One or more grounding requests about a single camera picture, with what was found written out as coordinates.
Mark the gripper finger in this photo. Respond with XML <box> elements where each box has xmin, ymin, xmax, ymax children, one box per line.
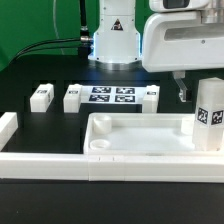
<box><xmin>172</xmin><ymin>71</ymin><xmax>190</xmax><ymax>102</ymax></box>

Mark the white desk tabletop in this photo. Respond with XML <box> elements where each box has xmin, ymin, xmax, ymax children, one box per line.
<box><xmin>83</xmin><ymin>112</ymin><xmax>201</xmax><ymax>156</ymax></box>

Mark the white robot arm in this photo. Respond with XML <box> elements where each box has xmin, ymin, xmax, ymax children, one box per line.
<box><xmin>88</xmin><ymin>0</ymin><xmax>224</xmax><ymax>102</ymax></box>

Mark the fiducial marker sheet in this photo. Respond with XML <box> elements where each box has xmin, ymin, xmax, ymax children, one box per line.
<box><xmin>81</xmin><ymin>86</ymin><xmax>146</xmax><ymax>104</ymax></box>

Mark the white U-shaped obstacle fence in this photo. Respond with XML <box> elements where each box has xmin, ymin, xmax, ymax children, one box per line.
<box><xmin>0</xmin><ymin>112</ymin><xmax>224</xmax><ymax>183</ymax></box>

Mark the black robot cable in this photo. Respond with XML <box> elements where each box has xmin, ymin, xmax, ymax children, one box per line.
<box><xmin>9</xmin><ymin>0</ymin><xmax>95</xmax><ymax>64</ymax></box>

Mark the thin grey cable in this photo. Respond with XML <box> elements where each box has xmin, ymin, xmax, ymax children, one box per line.
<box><xmin>52</xmin><ymin>0</ymin><xmax>66</xmax><ymax>56</ymax></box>

